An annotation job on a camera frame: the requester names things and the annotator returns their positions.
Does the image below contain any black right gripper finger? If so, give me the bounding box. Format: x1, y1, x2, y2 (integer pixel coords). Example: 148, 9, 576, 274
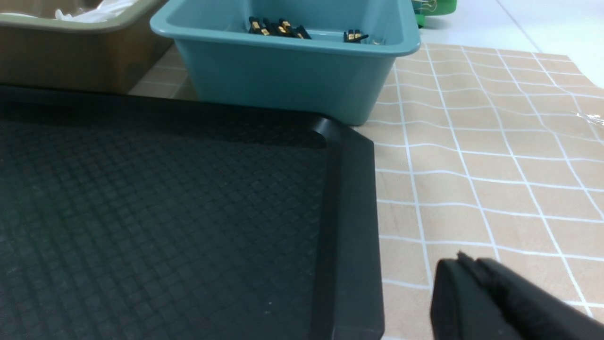
430, 252, 604, 340

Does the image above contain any checkered beige tablecloth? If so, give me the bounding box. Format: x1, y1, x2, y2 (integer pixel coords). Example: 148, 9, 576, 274
127, 42, 604, 340

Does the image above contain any olive plastic bin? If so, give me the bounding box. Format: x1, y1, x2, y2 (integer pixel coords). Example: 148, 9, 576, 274
0, 0, 173, 94

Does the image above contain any black plastic serving tray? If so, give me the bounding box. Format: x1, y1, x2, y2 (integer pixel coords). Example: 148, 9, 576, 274
0, 85, 385, 340

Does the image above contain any black chopsticks bundle in bin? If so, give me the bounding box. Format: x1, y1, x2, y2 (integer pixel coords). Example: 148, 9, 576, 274
248, 17, 370, 44

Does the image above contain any teal plastic bin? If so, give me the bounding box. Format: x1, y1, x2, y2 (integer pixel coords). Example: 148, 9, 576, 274
150, 0, 420, 126

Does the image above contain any green cloth backdrop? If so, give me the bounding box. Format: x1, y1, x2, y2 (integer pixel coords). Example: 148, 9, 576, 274
411, 0, 457, 28

